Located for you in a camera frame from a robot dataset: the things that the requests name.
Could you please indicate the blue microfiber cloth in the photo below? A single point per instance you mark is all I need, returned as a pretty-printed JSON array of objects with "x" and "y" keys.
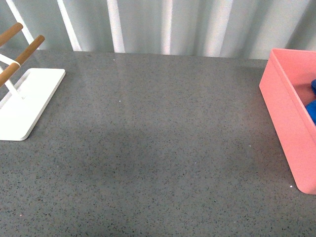
[{"x": 311, "y": 107}]

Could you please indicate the white pleated curtain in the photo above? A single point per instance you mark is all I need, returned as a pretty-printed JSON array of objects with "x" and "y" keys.
[{"x": 214, "y": 28}]

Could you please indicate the white wooden towel rack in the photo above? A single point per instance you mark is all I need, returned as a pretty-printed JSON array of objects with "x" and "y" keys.
[{"x": 23, "y": 105}]

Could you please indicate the pink plastic bin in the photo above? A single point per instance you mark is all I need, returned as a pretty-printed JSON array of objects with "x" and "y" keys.
[{"x": 286, "y": 89}]

